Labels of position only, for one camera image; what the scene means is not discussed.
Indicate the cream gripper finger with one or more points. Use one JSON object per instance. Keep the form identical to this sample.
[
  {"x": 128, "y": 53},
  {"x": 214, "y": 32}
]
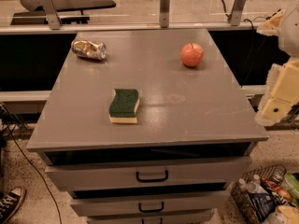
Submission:
[
  {"x": 281, "y": 93},
  {"x": 271, "y": 26}
]

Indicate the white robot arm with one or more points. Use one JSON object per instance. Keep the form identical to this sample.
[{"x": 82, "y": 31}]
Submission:
[{"x": 288, "y": 33}]

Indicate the red apple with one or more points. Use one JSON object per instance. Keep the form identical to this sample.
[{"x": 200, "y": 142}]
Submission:
[{"x": 192, "y": 54}]

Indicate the green snack bag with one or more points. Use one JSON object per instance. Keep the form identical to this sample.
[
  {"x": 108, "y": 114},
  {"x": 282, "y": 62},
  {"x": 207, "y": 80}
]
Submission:
[{"x": 291, "y": 184}]

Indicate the red snack bag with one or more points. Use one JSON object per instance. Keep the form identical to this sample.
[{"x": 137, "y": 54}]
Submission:
[{"x": 276, "y": 188}]

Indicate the clear plastic water bottle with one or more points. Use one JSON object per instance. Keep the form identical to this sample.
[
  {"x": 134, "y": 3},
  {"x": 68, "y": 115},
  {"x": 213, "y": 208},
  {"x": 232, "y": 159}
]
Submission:
[{"x": 254, "y": 185}]

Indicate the blue snack bag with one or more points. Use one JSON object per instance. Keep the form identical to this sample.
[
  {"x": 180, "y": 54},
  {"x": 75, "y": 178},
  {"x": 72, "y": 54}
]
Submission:
[{"x": 263, "y": 204}]

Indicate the middle grey drawer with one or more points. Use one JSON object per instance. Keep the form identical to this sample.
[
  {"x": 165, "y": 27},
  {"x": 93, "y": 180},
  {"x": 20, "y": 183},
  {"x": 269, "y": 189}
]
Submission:
[{"x": 150, "y": 204}]

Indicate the grey drawer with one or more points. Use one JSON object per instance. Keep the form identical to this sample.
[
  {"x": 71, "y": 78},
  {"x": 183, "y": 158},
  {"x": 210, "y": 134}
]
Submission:
[
  {"x": 150, "y": 204},
  {"x": 143, "y": 174},
  {"x": 188, "y": 217}
]

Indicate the grey drawer cabinet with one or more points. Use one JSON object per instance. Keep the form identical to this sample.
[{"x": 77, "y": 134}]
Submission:
[{"x": 184, "y": 112}]

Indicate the bottom grey drawer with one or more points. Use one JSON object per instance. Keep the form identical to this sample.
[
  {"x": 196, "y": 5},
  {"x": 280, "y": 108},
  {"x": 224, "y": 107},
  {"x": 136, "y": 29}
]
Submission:
[{"x": 188, "y": 217}]

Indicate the green and yellow sponge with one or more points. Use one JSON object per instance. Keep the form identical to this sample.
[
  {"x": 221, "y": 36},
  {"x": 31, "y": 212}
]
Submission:
[{"x": 122, "y": 109}]

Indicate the top grey drawer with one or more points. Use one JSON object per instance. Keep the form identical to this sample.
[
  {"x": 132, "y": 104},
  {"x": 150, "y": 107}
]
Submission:
[{"x": 143, "y": 174}]

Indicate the black canvas sneaker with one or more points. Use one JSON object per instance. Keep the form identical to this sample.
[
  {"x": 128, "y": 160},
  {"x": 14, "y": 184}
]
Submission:
[{"x": 11, "y": 203}]

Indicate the right metal rail bracket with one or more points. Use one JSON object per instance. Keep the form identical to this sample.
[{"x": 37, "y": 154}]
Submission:
[{"x": 236, "y": 13}]

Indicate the metal rail bracket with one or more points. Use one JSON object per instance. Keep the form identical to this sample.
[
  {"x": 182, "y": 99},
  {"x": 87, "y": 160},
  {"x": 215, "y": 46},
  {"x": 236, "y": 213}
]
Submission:
[
  {"x": 164, "y": 13},
  {"x": 54, "y": 21},
  {"x": 236, "y": 13}
]

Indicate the wire basket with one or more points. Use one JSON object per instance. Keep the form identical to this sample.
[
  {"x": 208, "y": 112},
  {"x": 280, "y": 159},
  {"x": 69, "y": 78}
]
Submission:
[{"x": 241, "y": 196}]

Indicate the middle metal rail bracket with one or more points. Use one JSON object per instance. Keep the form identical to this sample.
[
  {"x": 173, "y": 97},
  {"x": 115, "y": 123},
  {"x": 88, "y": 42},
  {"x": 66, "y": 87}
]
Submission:
[{"x": 164, "y": 13}]

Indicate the left metal rail bracket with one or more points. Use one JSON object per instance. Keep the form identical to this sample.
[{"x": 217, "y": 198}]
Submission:
[{"x": 54, "y": 21}]

